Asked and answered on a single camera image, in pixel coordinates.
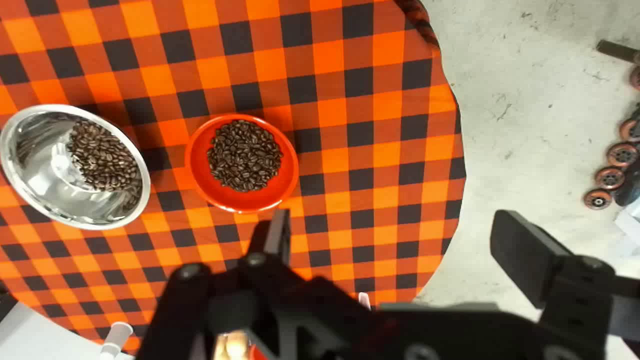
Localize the orange black checkered tablecloth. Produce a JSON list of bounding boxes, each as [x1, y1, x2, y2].
[[0, 0, 467, 356]]

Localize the clear plastic measuring cup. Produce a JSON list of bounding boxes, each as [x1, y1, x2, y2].
[[98, 320, 135, 356]]

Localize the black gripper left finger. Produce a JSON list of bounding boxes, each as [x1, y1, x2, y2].
[[246, 208, 294, 269]]

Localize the coffee beans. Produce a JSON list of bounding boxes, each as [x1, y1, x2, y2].
[[65, 119, 144, 201], [206, 119, 284, 195]]

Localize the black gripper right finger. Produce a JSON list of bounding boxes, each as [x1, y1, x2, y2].
[[490, 208, 576, 310]]

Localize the coffee beans in metal bowl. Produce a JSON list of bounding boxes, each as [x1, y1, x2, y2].
[[65, 119, 144, 201]]

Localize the brown caster wheel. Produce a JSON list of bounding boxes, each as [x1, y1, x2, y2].
[[617, 116, 640, 145], [592, 166, 628, 191], [582, 189, 615, 210], [605, 141, 640, 171]]

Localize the red bowl holding coffee beans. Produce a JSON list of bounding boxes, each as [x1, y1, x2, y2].
[[183, 112, 300, 214]]

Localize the shiny metal bowl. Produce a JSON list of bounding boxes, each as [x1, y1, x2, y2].
[[0, 103, 154, 233]]

